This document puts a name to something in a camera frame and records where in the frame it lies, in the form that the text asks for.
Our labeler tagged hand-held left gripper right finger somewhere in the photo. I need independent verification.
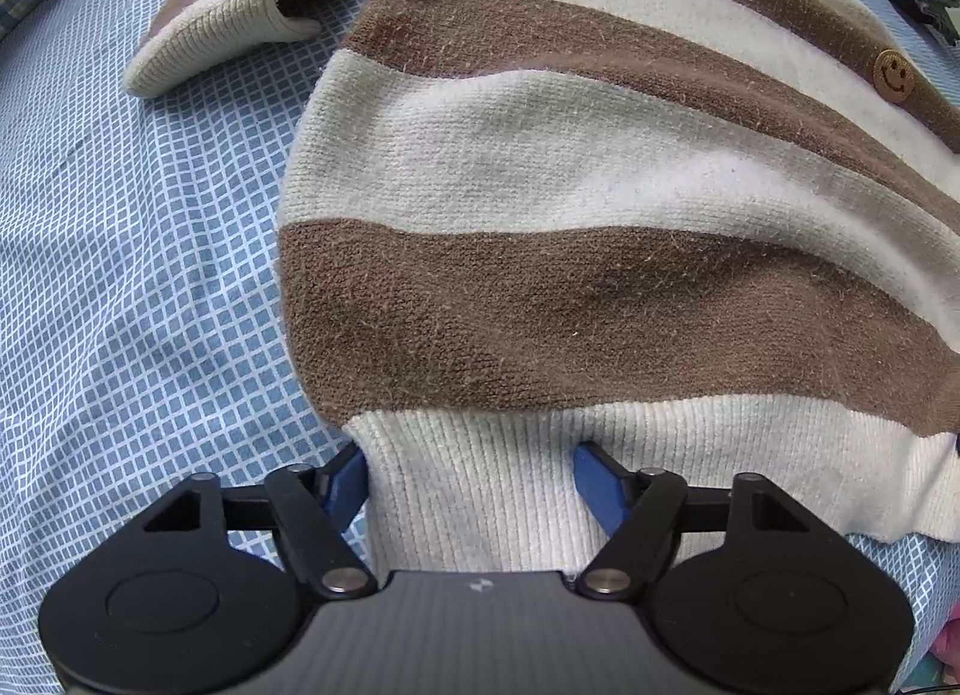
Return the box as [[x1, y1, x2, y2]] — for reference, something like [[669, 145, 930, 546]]
[[573, 441, 812, 600]]

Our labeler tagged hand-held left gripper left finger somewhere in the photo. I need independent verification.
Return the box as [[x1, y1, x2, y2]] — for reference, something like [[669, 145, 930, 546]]
[[142, 443, 377, 600]]

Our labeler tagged brown and cream striped sweater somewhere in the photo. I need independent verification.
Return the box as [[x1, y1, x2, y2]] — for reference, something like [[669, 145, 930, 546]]
[[122, 0, 960, 577]]

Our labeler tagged blue checked bed sheet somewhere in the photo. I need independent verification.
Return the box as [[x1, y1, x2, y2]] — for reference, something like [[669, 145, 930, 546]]
[[0, 0, 960, 695]]

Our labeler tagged colourful printed cloth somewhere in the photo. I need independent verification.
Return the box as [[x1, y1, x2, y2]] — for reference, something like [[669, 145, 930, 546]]
[[894, 599, 960, 695]]

